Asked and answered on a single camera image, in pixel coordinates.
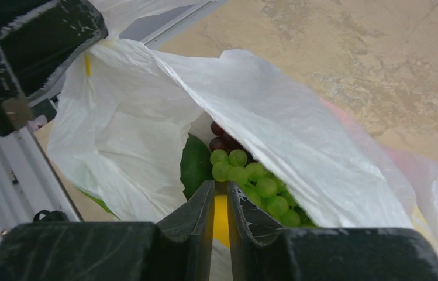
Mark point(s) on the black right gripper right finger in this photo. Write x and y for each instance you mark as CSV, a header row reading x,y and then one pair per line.
x,y
262,249

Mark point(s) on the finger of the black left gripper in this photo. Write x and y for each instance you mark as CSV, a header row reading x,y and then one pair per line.
x,y
38,42

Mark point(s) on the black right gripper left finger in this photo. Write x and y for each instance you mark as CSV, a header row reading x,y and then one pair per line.
x,y
176,248

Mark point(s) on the yellow fake fruit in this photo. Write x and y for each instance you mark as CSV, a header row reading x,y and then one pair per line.
x,y
221,221

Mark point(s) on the white plastic bag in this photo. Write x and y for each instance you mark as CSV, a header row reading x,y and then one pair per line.
x,y
332,166

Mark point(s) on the green fake grapes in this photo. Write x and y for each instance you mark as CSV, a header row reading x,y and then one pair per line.
x,y
260,186

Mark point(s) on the green fake leaf fruit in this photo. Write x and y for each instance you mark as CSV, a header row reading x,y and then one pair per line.
x,y
195,165

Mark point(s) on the dark red fake grapes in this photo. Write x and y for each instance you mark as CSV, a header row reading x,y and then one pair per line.
x,y
222,140

